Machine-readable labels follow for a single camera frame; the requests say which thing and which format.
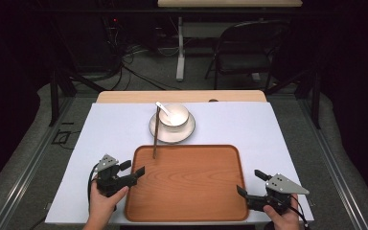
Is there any white round plate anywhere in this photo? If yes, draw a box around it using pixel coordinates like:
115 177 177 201
149 109 196 145

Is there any white table sheet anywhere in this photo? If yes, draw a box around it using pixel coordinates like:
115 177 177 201
44 102 315 225

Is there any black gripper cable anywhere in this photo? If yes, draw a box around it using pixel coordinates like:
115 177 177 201
87 163 101 205
288 194 310 228

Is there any white-legged background desk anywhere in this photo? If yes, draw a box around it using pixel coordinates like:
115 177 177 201
156 0 304 82

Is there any grey floor rail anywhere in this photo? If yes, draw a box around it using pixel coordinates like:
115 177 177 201
295 95 368 230
0 95 76 230

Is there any light wooden table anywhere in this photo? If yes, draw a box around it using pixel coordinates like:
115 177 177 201
95 89 268 104

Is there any brown wooden tray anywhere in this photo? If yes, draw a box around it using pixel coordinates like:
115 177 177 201
124 144 250 223

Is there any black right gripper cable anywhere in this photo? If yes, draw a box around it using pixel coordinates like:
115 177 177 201
288 194 310 228

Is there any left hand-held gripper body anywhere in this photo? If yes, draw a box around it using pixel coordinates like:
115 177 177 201
95 153 139 197

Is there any black metal stand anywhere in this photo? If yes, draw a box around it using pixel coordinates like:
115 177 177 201
48 67 107 127
264 68 322 130

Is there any person's right hand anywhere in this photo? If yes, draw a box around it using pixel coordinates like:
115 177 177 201
262 193 302 230

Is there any bundle of floor cables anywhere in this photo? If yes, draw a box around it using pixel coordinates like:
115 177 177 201
103 15 181 92

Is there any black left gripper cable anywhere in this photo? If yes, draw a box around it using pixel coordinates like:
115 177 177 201
87 163 101 205

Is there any person's left hand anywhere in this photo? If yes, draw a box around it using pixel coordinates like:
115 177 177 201
88 182 130 224

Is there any white bowl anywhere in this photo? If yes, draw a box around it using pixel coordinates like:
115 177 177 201
158 103 191 129

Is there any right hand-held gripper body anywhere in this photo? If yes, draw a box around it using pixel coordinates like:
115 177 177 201
244 172 311 215

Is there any black folding chair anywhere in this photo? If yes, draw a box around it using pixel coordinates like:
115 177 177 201
203 19 289 91

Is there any brown chopstick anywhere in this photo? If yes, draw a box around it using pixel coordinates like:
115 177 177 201
153 104 162 159
152 104 160 160

